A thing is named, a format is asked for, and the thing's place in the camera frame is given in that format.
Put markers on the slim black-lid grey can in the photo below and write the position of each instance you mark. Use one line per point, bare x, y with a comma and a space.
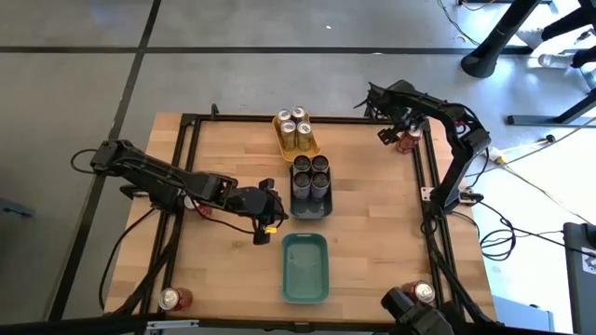
320, 183
302, 163
320, 163
302, 183

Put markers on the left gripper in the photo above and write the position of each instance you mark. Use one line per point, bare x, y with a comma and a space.
253, 205

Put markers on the black crossbeam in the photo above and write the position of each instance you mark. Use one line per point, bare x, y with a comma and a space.
70, 328

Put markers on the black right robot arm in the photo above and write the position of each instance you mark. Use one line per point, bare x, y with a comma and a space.
465, 135

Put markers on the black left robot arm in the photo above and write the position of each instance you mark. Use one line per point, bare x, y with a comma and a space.
163, 174

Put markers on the black aluminium table frame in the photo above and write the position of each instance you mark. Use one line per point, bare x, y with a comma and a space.
242, 118

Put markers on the black case with label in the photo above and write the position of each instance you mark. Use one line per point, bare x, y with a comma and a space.
579, 279

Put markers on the silver corner bracket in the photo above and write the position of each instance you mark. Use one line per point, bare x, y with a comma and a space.
172, 324

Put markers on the grey floor box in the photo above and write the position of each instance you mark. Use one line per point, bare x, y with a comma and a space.
521, 312

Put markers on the dark grey-blue plastic bin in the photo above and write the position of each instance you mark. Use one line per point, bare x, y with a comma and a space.
309, 210

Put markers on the yellow plastic bin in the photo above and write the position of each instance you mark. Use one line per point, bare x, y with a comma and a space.
298, 155

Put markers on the red soda can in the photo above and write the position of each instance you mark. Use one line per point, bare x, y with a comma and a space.
421, 292
409, 143
174, 298
205, 211

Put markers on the black desk foot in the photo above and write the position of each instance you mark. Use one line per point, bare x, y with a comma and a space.
549, 120

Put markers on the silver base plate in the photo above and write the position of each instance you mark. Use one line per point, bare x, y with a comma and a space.
426, 193

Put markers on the black frame clamp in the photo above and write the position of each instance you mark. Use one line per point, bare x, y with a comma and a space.
214, 110

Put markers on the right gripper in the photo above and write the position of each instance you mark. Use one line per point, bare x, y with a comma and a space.
400, 116

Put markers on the white power strip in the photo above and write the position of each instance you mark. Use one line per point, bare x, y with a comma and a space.
492, 152

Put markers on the green plastic bin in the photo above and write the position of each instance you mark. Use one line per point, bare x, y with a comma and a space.
305, 270

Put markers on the blue-grey floor object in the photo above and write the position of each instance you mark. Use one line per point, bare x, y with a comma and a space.
14, 208

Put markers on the person's shoe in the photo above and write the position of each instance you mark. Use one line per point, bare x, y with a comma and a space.
528, 37
554, 60

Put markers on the person's leg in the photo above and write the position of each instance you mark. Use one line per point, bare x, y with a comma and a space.
584, 57
565, 21

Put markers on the black pedestal leg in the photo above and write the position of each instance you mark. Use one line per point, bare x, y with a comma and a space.
489, 46

